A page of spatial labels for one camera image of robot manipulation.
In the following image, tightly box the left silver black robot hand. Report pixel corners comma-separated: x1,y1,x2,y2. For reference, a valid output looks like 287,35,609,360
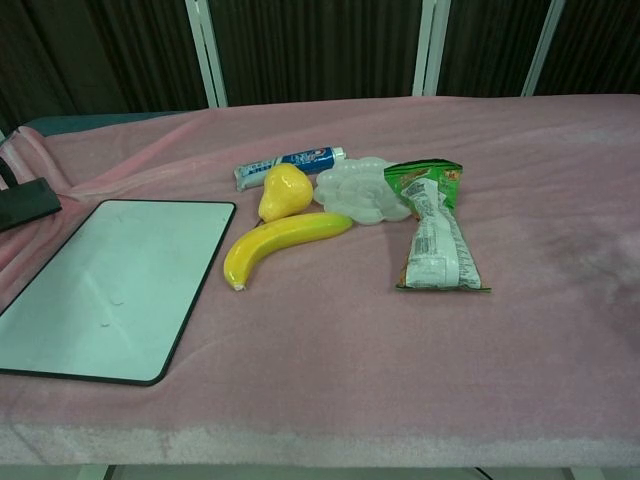
0,157,21,190

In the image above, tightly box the black board eraser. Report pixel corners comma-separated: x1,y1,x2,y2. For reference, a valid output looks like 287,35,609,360
0,177,62,233

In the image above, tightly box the yellow toy banana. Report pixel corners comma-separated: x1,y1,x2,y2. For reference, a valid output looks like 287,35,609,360
222,211,354,293

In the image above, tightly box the yellow toy pear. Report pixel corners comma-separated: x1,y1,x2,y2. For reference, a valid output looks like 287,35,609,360
257,163,314,224

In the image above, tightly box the blue white toothpaste tube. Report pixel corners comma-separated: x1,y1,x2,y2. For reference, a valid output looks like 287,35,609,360
233,145,347,192

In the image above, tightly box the white flower paint palette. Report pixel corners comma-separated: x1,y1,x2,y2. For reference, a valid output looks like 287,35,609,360
313,155,411,227

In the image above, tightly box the green snack bag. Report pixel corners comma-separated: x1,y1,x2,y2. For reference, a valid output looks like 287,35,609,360
383,158,493,293

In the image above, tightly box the pink velvet table cloth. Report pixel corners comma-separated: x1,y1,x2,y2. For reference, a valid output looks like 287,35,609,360
0,92,640,469

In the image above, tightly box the white drawing board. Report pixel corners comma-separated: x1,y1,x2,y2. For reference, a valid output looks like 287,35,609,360
0,199,237,387

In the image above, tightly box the white partition post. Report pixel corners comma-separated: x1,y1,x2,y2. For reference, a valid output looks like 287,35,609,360
412,0,453,97
184,0,229,108
522,0,571,96

